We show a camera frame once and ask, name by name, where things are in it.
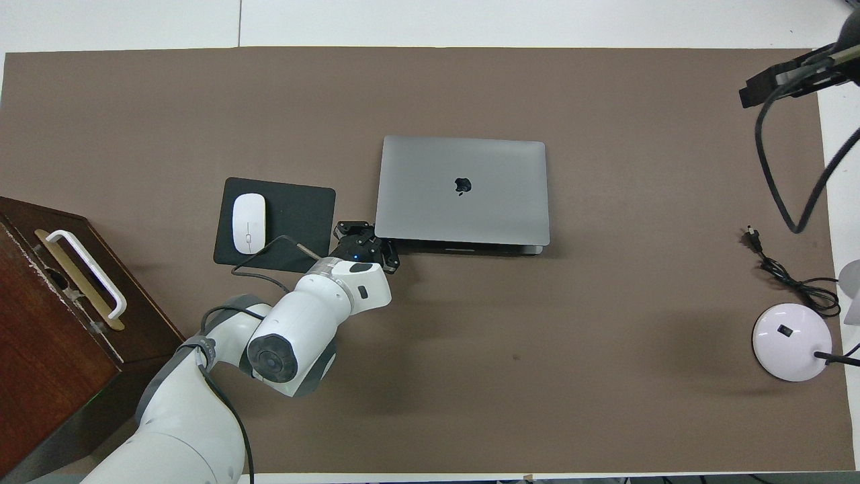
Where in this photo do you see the dark wooden box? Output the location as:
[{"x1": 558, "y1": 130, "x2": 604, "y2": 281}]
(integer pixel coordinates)
[{"x1": 0, "y1": 196, "x2": 186, "y2": 482}]

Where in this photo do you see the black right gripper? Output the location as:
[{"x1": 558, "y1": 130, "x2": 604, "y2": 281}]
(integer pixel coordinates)
[{"x1": 738, "y1": 42, "x2": 860, "y2": 109}]

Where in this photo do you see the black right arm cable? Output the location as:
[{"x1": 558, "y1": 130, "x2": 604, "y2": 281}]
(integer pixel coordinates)
[{"x1": 755, "y1": 64, "x2": 860, "y2": 235}]

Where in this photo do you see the brown table mat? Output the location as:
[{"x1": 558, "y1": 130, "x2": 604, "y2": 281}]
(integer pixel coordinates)
[{"x1": 0, "y1": 46, "x2": 855, "y2": 475}]

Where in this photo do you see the white computer mouse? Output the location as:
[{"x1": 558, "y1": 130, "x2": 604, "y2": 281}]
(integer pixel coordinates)
[{"x1": 232, "y1": 193, "x2": 267, "y2": 255}]

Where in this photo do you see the white box handle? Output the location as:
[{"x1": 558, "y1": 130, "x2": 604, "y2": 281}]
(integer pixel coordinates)
[{"x1": 46, "y1": 229, "x2": 128, "y2": 321}]

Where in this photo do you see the grey laptop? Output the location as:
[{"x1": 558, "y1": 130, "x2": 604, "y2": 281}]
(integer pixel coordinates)
[{"x1": 374, "y1": 135, "x2": 551, "y2": 257}]

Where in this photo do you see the white desk lamp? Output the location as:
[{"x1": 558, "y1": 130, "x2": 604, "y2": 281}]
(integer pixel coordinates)
[{"x1": 752, "y1": 259, "x2": 860, "y2": 382}]

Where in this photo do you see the brass handle plate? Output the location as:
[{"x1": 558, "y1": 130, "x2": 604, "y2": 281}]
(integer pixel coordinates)
[{"x1": 34, "y1": 229, "x2": 126, "y2": 331}]

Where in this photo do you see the black lamp power cord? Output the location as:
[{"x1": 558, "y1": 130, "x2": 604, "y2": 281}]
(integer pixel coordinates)
[{"x1": 741, "y1": 227, "x2": 860, "y2": 357}]

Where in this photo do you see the black mouse pad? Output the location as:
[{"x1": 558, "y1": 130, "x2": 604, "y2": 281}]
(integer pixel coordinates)
[{"x1": 213, "y1": 177, "x2": 337, "y2": 274}]

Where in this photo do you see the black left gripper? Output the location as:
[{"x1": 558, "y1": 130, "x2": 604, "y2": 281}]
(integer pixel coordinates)
[{"x1": 333, "y1": 220, "x2": 402, "y2": 274}]

